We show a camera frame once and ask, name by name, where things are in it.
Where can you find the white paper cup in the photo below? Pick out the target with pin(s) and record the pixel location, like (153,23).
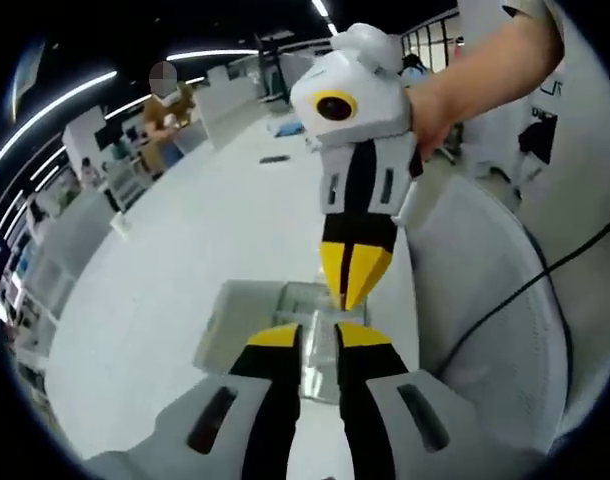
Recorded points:
(120,222)

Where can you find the blue flat device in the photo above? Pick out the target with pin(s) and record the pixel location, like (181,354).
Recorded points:
(287,130)

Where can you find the person's right hand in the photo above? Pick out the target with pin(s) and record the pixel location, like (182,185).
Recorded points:
(435,120)

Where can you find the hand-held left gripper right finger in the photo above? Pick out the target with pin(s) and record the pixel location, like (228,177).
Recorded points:
(367,410)

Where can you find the grey mesh office chair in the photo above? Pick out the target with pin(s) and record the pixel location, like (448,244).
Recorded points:
(475,280)

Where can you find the clear plastic divider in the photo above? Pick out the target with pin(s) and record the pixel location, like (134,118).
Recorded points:
(320,345)

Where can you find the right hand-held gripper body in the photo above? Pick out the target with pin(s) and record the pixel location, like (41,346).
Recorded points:
(375,100)

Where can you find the black remote control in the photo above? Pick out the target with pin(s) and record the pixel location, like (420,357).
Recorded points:
(274,160)

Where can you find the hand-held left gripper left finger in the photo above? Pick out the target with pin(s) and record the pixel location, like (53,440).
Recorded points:
(272,400)

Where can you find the grey transparent guide fixture box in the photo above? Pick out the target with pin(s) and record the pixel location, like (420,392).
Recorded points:
(245,320)

